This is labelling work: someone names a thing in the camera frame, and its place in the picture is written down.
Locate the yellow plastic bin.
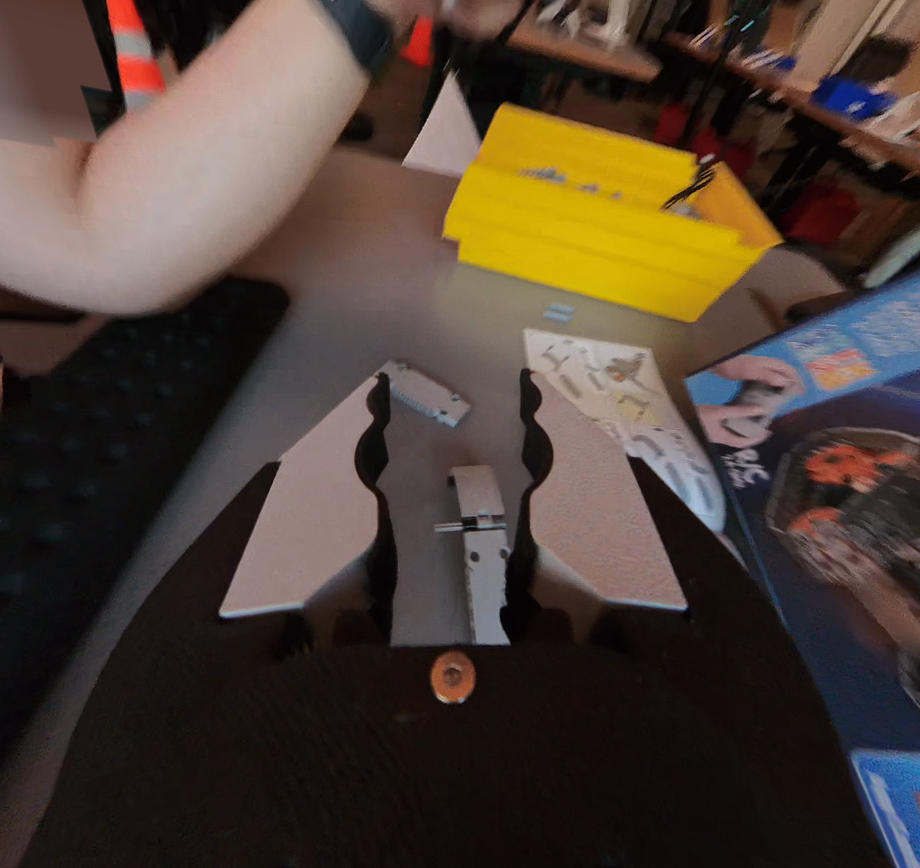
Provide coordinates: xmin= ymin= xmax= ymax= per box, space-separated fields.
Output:
xmin=441 ymin=101 xmax=786 ymax=324

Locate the black dotted floor mat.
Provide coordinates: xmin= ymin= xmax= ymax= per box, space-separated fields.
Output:
xmin=0 ymin=275 xmax=293 ymax=761

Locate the person's left forearm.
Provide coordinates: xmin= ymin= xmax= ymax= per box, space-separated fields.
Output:
xmin=0 ymin=0 xmax=376 ymax=317

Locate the orange traffic cone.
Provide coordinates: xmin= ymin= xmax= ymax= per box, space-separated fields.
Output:
xmin=99 ymin=0 xmax=168 ymax=112
xmin=400 ymin=14 xmax=437 ymax=69

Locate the long wooden table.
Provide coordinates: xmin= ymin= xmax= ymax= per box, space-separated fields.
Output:
xmin=660 ymin=33 xmax=920 ymax=173

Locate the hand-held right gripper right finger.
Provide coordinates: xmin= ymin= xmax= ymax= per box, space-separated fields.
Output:
xmin=505 ymin=369 xmax=691 ymax=645

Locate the white instruction sheet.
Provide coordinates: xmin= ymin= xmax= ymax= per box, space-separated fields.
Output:
xmin=522 ymin=327 xmax=728 ymax=534

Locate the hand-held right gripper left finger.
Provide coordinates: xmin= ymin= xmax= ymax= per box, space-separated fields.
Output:
xmin=218 ymin=372 xmax=400 ymax=645

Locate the pale board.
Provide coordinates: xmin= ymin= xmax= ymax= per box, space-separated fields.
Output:
xmin=401 ymin=72 xmax=484 ymax=179

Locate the black cable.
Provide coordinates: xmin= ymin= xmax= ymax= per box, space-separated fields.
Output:
xmin=660 ymin=161 xmax=718 ymax=212

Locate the red storage bin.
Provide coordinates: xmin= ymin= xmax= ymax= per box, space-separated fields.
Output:
xmin=782 ymin=184 xmax=858 ymax=245
xmin=649 ymin=101 xmax=721 ymax=159

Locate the blue robot kit box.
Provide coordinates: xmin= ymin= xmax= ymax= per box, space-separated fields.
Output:
xmin=683 ymin=292 xmax=920 ymax=868

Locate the grey desk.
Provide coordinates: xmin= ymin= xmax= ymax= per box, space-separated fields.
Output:
xmin=0 ymin=146 xmax=849 ymax=868

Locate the black wristband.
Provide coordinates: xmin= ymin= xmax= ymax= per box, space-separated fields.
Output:
xmin=291 ymin=0 xmax=398 ymax=83

